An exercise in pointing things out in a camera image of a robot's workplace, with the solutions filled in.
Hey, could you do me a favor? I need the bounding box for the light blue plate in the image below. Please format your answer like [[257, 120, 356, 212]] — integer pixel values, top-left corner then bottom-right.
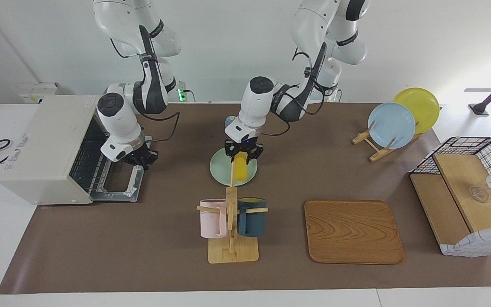
[[367, 102, 416, 150]]

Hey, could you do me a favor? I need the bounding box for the dark teal mug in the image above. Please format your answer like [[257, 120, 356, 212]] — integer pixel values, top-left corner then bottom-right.
[[237, 197, 267, 238]]

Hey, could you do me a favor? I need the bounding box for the yellow corn cob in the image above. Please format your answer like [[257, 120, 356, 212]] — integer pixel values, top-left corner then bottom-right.
[[234, 153, 249, 182]]

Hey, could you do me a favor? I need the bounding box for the white wall box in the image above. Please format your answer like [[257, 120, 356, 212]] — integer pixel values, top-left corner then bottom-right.
[[19, 82, 65, 104]]

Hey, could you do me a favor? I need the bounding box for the brown wooden tray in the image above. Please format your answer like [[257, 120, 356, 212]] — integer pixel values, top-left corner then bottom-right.
[[304, 200, 405, 265]]

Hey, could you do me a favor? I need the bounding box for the white checked cloth liner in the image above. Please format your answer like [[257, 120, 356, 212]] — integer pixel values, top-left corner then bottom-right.
[[439, 225, 491, 257]]

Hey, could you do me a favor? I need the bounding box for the pink mug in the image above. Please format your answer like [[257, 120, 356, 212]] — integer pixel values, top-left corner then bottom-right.
[[199, 199, 228, 239]]

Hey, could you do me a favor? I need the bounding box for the black wire basket shelf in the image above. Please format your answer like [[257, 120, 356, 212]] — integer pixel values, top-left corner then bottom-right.
[[410, 136, 491, 257]]

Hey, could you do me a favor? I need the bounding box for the wooden plate rack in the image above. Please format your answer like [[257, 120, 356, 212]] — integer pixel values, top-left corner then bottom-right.
[[352, 119, 421, 162]]

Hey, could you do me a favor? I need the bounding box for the small clear glass bowl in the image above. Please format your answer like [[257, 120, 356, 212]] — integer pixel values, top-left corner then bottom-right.
[[469, 185, 490, 203]]

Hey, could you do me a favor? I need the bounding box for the brown table mat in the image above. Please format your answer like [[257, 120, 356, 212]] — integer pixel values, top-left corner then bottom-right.
[[0, 102, 491, 295]]

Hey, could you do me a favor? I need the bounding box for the wooden mug rack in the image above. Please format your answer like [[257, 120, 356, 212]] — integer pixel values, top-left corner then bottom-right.
[[196, 164, 269, 264]]

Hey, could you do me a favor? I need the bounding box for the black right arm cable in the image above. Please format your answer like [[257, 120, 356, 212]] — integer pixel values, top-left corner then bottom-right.
[[137, 111, 181, 142]]

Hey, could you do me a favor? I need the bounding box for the yellow plate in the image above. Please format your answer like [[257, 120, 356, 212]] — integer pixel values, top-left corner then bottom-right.
[[393, 87, 441, 135]]

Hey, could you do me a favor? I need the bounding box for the beige toaster oven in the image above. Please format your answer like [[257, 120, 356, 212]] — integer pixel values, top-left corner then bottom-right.
[[0, 95, 152, 205]]

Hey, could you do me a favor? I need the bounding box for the pale green round plate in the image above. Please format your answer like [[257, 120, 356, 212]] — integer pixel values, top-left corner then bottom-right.
[[210, 147, 258, 187]]

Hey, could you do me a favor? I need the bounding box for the glass oven door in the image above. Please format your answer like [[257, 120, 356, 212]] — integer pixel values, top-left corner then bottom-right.
[[90, 136, 152, 202]]

